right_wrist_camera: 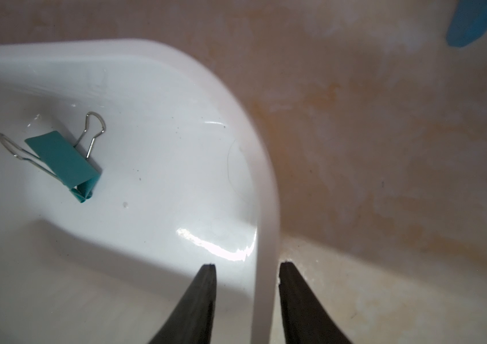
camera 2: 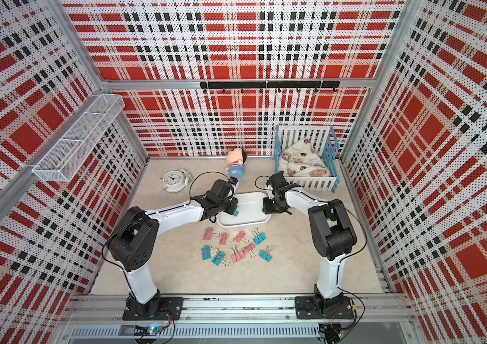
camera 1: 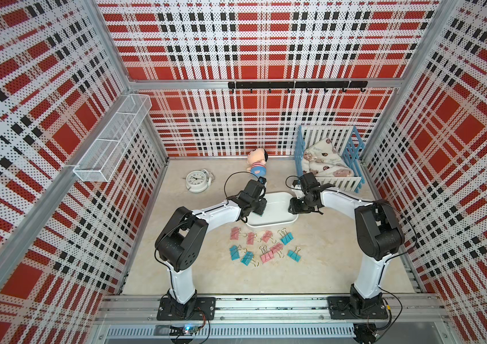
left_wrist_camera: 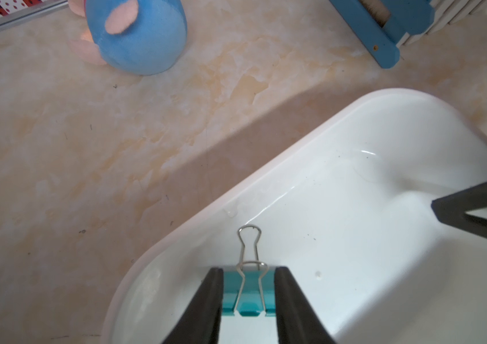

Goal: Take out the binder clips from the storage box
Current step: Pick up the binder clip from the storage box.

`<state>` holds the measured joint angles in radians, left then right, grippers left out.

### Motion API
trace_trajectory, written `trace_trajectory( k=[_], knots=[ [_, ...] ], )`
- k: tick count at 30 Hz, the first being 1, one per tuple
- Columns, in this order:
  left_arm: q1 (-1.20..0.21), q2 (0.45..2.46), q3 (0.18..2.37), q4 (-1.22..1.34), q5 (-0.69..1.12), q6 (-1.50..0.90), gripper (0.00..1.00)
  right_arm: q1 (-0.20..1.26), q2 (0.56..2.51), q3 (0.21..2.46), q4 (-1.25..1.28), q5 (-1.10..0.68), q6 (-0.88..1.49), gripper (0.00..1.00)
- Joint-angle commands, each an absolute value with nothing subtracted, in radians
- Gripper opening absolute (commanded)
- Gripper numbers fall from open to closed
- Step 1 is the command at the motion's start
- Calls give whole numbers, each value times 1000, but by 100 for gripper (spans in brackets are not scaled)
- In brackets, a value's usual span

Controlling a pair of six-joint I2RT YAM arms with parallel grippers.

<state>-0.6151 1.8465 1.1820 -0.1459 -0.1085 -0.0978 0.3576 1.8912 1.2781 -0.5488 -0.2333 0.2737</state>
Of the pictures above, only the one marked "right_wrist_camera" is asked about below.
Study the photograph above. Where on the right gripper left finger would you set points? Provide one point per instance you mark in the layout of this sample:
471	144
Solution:
192	319

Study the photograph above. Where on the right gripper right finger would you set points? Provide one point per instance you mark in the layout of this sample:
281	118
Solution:
303	316

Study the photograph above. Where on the white plastic storage box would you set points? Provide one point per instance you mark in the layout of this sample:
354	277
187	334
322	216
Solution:
185	181

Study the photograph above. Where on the teal binder clip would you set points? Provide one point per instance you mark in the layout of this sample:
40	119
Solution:
60	159

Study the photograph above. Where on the blue white toy crib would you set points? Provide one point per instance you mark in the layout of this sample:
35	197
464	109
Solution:
469	23

